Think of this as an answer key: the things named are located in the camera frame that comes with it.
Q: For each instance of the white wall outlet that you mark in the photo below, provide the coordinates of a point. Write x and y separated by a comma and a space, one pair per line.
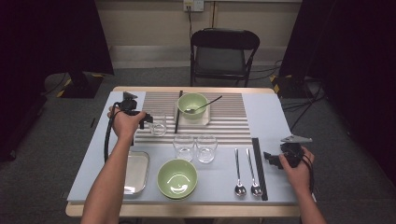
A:
197, 5

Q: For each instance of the black curtain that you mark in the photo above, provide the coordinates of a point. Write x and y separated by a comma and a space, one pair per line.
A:
46, 31
358, 62

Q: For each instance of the white square plate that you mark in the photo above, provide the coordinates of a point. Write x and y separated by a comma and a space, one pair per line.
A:
194, 122
137, 174

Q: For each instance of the light blue table mat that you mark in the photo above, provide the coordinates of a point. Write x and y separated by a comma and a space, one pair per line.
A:
274, 118

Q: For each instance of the person's right hand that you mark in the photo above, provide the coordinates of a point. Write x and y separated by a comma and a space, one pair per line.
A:
299, 175

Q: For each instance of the black folding chair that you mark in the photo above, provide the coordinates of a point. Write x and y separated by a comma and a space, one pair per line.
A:
218, 59

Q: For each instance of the silver metal spoon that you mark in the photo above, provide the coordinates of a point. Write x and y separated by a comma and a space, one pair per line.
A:
239, 189
188, 110
256, 189

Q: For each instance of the light wooden table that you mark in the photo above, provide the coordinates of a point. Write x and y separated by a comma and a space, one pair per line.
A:
186, 211

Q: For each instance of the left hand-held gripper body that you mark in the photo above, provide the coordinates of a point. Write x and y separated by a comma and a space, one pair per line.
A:
130, 105

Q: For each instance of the striped woven placemat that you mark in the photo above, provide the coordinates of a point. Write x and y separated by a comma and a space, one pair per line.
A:
224, 124

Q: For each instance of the small black strip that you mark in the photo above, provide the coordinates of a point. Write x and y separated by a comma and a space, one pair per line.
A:
92, 122

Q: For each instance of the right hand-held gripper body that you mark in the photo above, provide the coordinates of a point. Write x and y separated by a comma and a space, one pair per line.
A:
292, 151

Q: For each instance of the black stand base striped tape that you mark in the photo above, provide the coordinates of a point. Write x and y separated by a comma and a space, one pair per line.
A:
79, 88
289, 90

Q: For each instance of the clear drinking glass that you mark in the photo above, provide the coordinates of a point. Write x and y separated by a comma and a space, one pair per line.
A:
206, 152
184, 149
158, 126

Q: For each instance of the person's left hand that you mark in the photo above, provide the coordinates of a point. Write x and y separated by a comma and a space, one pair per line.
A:
126, 124

